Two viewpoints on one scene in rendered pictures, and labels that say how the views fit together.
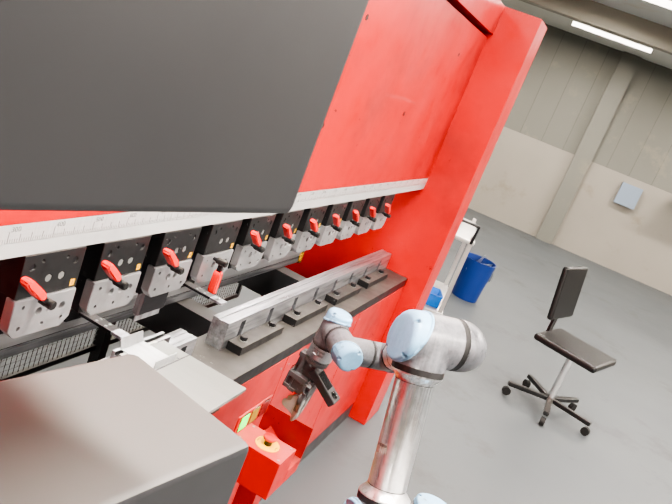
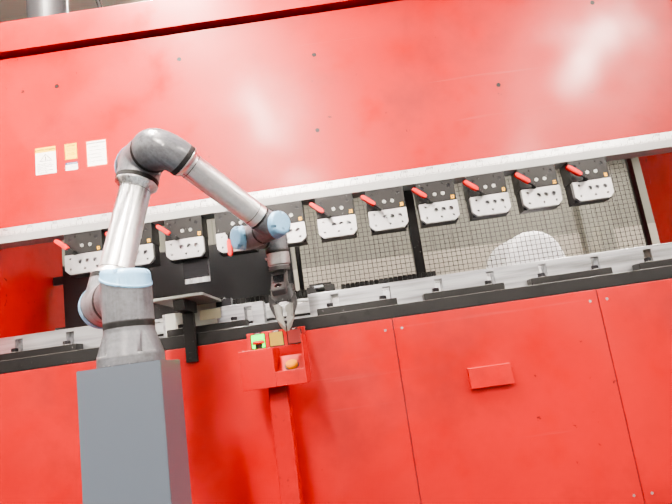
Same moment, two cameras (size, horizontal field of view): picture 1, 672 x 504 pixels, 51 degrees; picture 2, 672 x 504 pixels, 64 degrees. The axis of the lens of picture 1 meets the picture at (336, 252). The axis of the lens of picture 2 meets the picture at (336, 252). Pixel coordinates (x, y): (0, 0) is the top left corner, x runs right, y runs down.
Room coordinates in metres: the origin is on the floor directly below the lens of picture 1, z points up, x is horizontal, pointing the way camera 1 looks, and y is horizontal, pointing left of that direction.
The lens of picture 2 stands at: (1.52, -1.78, 0.74)
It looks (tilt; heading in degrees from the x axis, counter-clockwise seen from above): 10 degrees up; 73
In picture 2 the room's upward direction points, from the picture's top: 8 degrees counter-clockwise
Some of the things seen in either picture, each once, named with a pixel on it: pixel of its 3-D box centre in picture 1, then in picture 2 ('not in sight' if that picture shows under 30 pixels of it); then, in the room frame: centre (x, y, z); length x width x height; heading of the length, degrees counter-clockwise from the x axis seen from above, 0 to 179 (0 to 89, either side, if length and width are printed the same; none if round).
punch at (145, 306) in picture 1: (151, 300); (196, 270); (1.59, 0.38, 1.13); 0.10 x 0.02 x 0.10; 163
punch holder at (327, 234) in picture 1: (324, 219); (436, 203); (2.52, 0.08, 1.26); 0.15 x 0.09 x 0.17; 163
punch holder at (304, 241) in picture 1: (301, 224); (386, 210); (2.33, 0.14, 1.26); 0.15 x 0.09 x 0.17; 163
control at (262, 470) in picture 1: (268, 445); (275, 357); (1.79, -0.02, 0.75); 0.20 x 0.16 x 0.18; 163
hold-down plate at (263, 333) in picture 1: (256, 336); (357, 307); (2.15, 0.14, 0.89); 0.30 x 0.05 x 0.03; 163
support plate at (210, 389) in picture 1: (183, 375); (188, 300); (1.54, 0.23, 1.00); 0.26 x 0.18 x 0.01; 73
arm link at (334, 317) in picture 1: (333, 329); (274, 236); (1.83, -0.07, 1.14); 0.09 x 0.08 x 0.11; 25
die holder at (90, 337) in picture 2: not in sight; (61, 342); (1.06, 0.54, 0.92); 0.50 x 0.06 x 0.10; 163
